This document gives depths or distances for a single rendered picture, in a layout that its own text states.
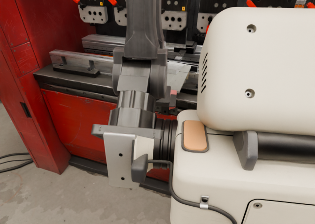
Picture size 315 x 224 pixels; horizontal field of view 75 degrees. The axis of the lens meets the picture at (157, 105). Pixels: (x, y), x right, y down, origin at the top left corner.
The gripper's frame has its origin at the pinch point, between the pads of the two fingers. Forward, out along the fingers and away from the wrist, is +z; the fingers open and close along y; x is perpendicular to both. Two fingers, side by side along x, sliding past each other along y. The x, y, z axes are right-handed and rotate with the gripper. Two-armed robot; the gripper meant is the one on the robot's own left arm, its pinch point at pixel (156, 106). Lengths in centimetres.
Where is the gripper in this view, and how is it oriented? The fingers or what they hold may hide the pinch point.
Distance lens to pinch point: 75.0
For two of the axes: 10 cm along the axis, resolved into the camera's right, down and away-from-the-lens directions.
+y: -9.9, -0.7, 1.0
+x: -1.0, 8.8, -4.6
